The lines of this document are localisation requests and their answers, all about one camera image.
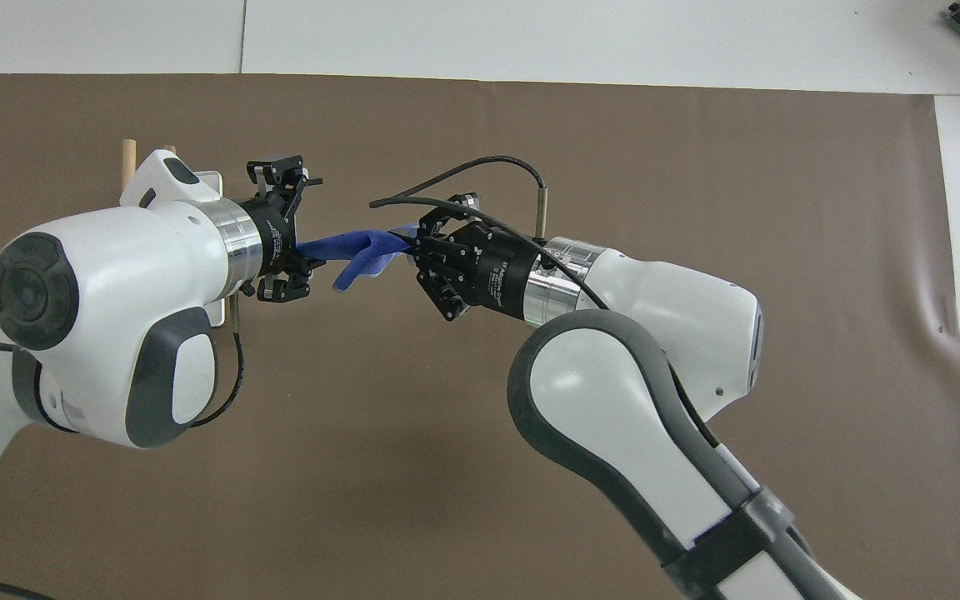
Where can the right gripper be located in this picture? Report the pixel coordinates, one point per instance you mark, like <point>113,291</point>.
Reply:
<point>503,271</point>

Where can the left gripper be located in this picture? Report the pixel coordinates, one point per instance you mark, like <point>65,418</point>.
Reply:
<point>273,237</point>

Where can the blue towel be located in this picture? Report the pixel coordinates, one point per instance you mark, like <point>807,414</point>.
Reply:
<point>359,250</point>

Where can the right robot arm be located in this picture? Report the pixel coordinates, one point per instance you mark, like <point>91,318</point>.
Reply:
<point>613,392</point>

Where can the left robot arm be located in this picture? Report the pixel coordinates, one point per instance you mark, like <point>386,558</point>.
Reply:
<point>113,283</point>

